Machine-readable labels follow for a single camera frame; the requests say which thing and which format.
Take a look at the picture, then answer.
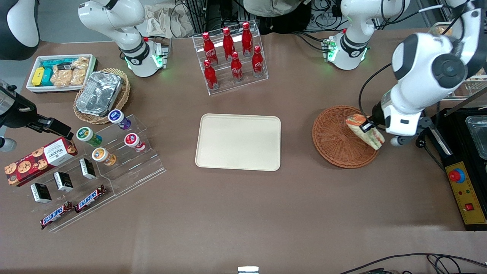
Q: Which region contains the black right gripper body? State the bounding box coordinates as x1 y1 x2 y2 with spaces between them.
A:
0 87 38 129

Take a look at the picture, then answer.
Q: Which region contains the triangle sandwich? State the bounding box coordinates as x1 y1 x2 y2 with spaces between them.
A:
345 113 385 151

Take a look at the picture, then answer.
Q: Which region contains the brown wicker basket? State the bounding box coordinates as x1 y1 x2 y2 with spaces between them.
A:
312 105 380 169

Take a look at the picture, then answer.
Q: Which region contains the silver foil tray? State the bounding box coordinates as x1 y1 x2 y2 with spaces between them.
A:
76 71 123 117

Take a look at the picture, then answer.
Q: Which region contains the light wicker basket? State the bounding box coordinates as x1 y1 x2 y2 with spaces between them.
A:
73 68 131 125

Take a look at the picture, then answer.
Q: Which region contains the cream plastic serving tray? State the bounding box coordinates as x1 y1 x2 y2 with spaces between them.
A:
195 113 282 172

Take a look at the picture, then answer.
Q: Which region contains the white plastic bin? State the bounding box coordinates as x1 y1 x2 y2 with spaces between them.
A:
25 54 98 93

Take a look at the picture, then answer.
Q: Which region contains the green gum jar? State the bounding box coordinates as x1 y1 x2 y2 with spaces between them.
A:
76 126 103 147

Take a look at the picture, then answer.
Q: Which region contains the red Walkers shortbread box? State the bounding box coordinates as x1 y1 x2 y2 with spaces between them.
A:
4 137 78 187

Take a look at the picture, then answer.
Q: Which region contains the yellow snack pack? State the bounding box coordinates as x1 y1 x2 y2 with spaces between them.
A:
31 67 46 87

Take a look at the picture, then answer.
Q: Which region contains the clear pack of crackers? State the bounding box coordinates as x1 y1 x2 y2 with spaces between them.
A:
51 64 73 88
70 56 91 86

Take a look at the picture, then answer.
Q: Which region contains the small black box white label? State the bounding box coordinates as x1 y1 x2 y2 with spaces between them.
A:
79 158 97 180
53 171 74 192
30 183 52 204

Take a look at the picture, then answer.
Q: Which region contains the black appliance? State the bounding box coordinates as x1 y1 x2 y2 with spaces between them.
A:
430 107 487 165

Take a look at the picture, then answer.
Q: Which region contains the orange gum jar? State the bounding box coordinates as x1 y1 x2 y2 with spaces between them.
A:
92 147 117 166

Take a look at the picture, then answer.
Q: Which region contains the purple gum jar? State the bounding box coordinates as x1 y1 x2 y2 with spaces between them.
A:
108 109 132 130

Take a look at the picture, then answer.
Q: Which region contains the metal bar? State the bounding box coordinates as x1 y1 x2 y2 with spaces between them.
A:
444 87 487 117

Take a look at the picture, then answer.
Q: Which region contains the clear glass container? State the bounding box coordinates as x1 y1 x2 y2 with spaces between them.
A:
466 116 487 161

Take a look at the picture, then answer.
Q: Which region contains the red gum jar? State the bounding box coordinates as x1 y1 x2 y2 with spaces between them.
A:
124 133 146 152

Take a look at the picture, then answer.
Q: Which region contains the Snickers chocolate bar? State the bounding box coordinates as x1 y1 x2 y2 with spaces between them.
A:
40 202 73 230
75 185 107 213

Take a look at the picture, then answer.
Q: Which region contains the clear acrylic stepped display stand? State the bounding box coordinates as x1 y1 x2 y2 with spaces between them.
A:
29 113 167 233

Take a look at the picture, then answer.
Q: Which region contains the yellow emergency stop box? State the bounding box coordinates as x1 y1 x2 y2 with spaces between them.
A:
445 161 487 231

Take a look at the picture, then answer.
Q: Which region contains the clear acrylic bottle rack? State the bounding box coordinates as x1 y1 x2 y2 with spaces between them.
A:
192 20 269 96

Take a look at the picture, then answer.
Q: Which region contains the red Coca-Cola bottle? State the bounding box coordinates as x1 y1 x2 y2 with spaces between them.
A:
202 32 218 65
231 51 244 83
242 21 254 57
251 45 265 78
203 60 220 91
222 27 236 61

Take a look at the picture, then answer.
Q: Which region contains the beige cloth bag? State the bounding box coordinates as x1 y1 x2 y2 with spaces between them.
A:
143 3 195 39

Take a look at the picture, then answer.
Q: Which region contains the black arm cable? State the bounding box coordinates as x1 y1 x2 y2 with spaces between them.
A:
358 62 393 119

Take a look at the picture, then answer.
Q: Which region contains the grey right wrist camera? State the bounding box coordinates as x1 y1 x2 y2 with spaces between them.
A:
0 136 18 153

